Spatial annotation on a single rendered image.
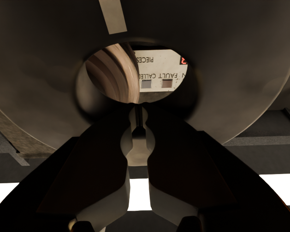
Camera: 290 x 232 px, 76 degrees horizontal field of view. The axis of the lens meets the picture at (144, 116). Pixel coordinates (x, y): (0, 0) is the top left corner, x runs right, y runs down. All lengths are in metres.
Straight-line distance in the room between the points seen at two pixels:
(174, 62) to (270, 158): 8.86
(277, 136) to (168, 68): 5.86
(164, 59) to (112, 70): 0.23
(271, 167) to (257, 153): 0.73
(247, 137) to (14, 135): 5.58
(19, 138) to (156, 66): 0.83
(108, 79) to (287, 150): 9.73
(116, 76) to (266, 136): 5.90
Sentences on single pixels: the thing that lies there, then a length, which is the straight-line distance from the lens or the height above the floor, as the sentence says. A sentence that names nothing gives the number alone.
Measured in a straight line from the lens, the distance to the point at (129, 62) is 0.53.
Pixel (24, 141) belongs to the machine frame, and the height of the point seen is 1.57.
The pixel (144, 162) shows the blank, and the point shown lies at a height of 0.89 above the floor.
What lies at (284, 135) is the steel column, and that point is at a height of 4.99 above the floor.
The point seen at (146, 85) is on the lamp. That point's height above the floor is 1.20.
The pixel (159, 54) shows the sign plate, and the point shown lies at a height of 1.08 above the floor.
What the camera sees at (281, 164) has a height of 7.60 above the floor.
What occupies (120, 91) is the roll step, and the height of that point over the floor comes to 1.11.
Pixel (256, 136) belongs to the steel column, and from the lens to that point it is 6.10.
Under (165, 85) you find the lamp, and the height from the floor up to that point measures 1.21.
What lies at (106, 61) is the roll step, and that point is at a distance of 0.51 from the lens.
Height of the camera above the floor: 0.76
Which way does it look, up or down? 47 degrees up
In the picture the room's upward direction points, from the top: 179 degrees clockwise
